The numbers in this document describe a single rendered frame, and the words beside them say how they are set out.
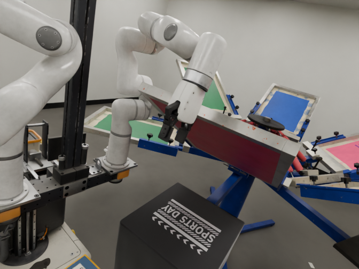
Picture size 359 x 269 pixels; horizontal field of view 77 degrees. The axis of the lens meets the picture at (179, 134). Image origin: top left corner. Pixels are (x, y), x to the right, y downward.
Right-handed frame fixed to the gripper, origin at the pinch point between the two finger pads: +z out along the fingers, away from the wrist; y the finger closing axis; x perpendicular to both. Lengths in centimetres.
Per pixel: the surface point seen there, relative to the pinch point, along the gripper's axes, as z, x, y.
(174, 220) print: 42, -5, -46
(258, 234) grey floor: 87, 34, -224
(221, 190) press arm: 31, 0, -95
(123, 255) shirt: 64, -16, -32
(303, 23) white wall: -249, -54, -421
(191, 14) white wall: -228, -304, -427
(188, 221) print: 41, 0, -50
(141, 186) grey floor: 100, -108, -183
